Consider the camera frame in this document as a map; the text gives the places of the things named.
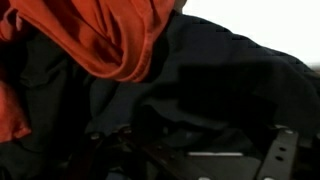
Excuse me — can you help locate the black crumpled garment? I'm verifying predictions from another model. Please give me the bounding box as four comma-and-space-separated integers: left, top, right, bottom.
0, 28, 101, 180

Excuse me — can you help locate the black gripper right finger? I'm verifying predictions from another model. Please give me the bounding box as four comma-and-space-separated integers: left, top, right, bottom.
256, 128, 300, 180

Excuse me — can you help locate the dark navy-black cloth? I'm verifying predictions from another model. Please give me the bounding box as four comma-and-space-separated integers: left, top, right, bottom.
83, 9, 320, 158

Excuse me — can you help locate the red crumpled cloth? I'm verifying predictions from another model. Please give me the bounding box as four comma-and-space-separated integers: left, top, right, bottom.
0, 0, 177, 144

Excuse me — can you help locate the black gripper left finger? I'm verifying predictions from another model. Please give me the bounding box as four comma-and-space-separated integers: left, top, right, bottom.
66, 126, 201, 180

